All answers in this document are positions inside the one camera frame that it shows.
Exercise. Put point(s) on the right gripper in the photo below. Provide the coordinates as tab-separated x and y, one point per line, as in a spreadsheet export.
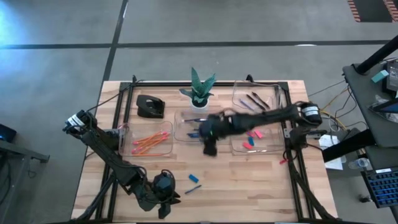
217	126

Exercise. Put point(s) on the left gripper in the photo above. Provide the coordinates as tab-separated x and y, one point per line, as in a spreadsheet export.
155	193

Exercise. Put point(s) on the dark blue pen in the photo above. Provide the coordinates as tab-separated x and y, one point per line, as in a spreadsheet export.
192	189
196	119
195	137
193	134

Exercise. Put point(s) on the pink eraser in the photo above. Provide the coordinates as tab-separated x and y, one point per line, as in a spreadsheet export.
258	134

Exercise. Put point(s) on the grey purple pen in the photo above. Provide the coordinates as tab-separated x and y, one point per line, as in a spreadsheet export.
246	104

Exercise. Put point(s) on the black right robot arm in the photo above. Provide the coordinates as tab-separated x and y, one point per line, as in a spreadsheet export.
264	118

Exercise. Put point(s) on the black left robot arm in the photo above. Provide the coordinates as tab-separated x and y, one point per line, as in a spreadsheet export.
109	155

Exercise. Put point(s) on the clear plastic bin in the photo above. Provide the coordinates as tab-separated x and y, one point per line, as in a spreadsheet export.
267	143
146	127
186	127
242	90

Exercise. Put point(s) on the black gripper rest block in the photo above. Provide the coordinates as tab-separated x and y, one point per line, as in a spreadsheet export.
157	112

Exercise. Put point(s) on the green plant in white pot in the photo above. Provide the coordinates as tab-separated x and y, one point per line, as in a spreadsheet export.
198	84

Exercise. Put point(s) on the small red clip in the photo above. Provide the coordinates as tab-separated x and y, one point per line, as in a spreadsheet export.
283	161

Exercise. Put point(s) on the white paper sheet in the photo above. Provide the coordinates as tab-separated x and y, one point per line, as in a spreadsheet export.
334	164
329	140

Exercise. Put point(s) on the black desk leg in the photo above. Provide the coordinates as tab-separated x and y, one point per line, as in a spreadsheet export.
348	146

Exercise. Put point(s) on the clear plastic bottle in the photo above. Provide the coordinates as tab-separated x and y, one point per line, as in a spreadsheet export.
359	163

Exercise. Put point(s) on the dark grey side desk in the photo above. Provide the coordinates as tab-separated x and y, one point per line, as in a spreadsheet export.
367	124

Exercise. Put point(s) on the dark grey metal stand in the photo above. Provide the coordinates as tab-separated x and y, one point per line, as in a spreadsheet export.
18	151

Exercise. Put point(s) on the black keyboard with blue keys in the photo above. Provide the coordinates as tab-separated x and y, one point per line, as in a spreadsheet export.
382	188

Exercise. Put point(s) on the black device with blue light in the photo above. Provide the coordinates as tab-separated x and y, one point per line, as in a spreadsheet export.
7	133

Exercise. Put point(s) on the tablet with blue screen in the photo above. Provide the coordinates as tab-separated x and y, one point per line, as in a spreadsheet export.
390	108

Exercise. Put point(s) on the small teal box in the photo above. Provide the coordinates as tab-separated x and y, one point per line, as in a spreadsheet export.
380	76

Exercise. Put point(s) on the black slanted pole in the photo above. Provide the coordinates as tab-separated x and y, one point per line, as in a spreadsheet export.
377	56

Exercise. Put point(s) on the black electronic device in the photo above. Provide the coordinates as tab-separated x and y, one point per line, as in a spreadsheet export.
392	74

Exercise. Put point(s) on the dark mat with striped edges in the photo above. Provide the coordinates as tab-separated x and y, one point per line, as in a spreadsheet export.
373	9

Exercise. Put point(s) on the black frame clamp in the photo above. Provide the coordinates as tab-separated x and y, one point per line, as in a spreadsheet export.
249	79
134	79

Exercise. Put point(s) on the black aluminium table frame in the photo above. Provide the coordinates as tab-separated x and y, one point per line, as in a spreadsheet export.
161	84

